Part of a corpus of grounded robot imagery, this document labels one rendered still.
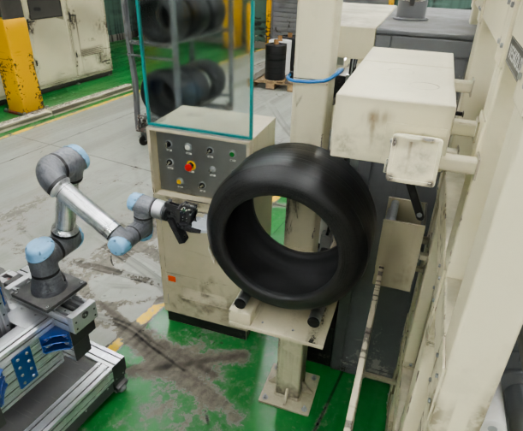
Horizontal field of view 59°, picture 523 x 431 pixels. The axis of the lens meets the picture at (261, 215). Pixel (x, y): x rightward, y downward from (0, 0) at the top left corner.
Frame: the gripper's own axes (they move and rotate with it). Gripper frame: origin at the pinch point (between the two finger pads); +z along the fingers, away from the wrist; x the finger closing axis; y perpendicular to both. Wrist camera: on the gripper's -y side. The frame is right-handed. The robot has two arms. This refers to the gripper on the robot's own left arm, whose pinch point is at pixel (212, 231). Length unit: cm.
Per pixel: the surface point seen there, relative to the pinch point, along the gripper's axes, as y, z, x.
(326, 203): 32, 40, -12
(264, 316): -27.9, 26.7, -5.0
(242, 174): 31.8, 11.5, -8.6
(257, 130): 14, -10, 72
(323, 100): 51, 27, 25
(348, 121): 67, 43, -37
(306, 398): -105, 51, 27
